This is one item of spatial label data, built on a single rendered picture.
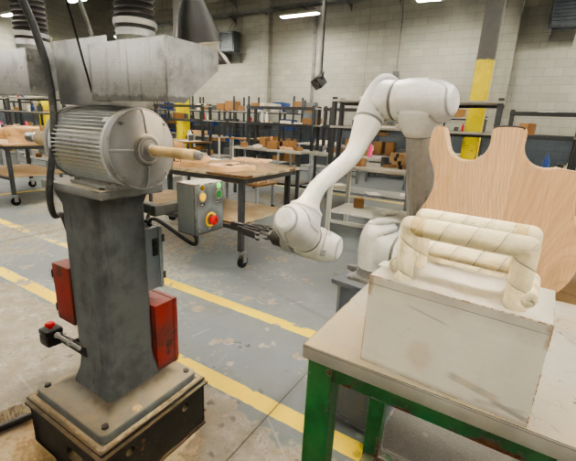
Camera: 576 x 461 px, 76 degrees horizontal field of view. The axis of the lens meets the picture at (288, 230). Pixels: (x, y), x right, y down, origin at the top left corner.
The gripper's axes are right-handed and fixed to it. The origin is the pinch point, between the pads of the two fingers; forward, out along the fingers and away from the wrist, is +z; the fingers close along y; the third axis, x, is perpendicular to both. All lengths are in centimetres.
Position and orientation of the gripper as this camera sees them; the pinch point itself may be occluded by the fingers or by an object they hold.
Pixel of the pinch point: (239, 226)
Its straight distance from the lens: 140.5
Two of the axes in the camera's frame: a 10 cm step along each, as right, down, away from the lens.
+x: 0.4, -9.6, -2.8
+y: 5.2, -2.2, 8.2
